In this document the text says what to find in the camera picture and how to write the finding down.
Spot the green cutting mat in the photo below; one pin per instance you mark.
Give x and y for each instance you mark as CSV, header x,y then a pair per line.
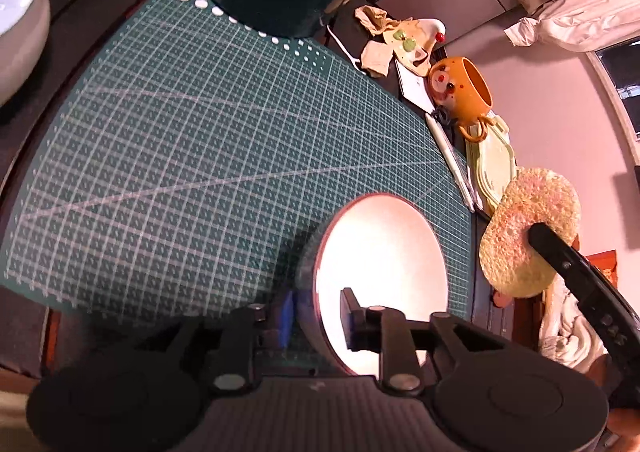
x,y
175,156

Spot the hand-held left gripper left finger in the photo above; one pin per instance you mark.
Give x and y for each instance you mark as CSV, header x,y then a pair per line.
x,y
287,319

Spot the person's right hand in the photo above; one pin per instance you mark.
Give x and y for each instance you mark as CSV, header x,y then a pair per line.
x,y
627,429

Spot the white cone ornament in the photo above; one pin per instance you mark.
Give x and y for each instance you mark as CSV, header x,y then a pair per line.
x,y
415,41

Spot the folded beige cloth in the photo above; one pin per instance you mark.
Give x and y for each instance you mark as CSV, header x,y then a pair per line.
x,y
375,59

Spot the white paper sheet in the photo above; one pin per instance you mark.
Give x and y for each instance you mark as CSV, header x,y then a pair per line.
x,y
415,89

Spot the round porous sponge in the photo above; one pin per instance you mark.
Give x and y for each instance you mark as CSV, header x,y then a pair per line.
x,y
520,212

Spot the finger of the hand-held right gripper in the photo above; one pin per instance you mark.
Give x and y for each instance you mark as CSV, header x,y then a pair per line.
x,y
552,247

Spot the black binder clip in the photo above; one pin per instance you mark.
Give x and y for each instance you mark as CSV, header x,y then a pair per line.
x,y
442,115

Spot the light green container lid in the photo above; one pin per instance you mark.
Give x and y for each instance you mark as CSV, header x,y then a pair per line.
x,y
492,166

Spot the crumpled beige cloth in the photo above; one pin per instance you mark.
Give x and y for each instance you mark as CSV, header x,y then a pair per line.
x,y
375,19

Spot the window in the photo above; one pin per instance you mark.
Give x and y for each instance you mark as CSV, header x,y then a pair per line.
x,y
622,86

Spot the white bedding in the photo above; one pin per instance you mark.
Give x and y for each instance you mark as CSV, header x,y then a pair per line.
x,y
570,332

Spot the white pen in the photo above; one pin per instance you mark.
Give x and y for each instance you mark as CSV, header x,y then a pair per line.
x,y
452,161

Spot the orange face mug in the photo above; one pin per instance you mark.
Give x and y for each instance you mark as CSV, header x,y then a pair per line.
x,y
457,86

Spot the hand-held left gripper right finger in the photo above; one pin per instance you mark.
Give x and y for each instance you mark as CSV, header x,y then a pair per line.
x,y
352,319

